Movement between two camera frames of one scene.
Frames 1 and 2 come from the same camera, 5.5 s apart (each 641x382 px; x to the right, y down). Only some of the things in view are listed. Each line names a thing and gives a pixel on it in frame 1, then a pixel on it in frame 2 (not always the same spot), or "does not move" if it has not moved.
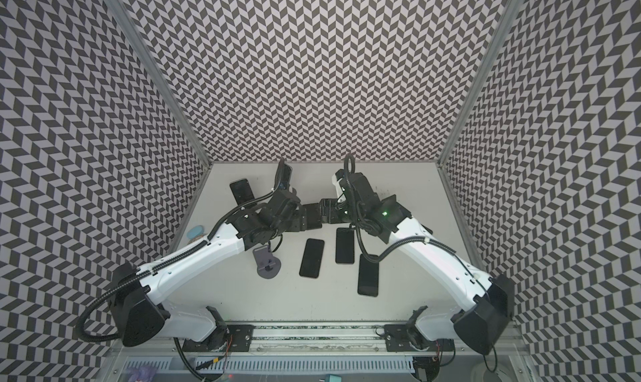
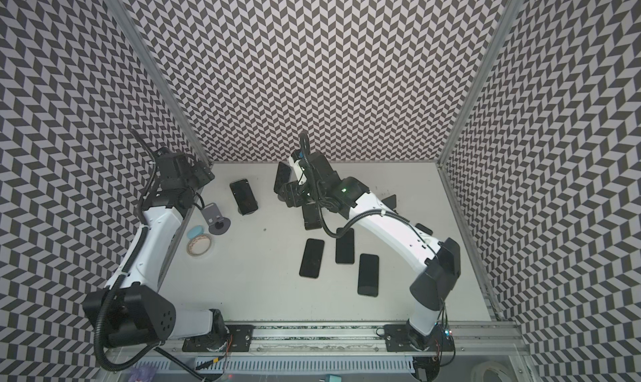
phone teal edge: x=284 y=176 does not move
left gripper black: x=295 y=223 -> x=203 y=173
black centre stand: x=314 y=218 does not move
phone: x=241 y=191 does not move
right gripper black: x=338 y=212 -> x=293 y=183
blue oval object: x=195 y=232 does not move
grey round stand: x=268 y=266 -> x=218 y=225
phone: x=368 y=279 does not move
